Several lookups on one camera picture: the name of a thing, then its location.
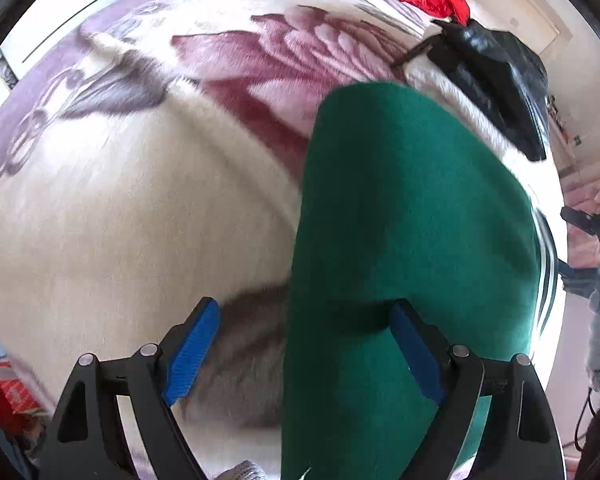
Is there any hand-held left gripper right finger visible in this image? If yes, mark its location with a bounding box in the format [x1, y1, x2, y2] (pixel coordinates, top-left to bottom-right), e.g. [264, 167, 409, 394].
[389, 298, 566, 480]

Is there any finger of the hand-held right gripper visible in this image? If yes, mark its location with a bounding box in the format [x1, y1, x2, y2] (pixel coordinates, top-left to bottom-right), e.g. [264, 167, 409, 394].
[555, 257, 600, 295]
[560, 205, 600, 242]

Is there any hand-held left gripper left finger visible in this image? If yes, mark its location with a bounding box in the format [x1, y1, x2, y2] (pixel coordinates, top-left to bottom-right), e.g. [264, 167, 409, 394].
[39, 297, 222, 480]

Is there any green fleece jacket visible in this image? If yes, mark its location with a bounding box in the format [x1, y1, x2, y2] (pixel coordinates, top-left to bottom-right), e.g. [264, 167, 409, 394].
[280, 82, 568, 480]

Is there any pink cloth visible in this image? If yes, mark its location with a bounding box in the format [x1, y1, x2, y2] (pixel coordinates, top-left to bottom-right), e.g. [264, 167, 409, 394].
[560, 160, 600, 271]

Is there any cream floral plush blanket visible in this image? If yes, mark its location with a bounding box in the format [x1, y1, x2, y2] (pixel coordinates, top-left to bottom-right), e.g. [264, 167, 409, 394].
[0, 0, 566, 480]

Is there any black leather jacket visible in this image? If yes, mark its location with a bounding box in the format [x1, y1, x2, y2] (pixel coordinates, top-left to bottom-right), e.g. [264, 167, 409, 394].
[392, 19, 552, 163]

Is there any red patterned bag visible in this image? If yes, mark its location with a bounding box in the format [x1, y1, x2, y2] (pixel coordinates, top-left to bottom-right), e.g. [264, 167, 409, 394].
[0, 355, 48, 443]

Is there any cream door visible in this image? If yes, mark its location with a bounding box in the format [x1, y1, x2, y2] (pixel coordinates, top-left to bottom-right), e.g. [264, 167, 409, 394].
[472, 0, 591, 88]

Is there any white wardrobe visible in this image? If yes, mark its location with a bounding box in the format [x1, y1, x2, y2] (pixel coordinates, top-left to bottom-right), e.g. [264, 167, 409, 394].
[0, 0, 181, 108]

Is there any black cable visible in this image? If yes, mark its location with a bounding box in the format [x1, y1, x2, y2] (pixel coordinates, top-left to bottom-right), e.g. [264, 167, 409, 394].
[574, 385, 597, 453]

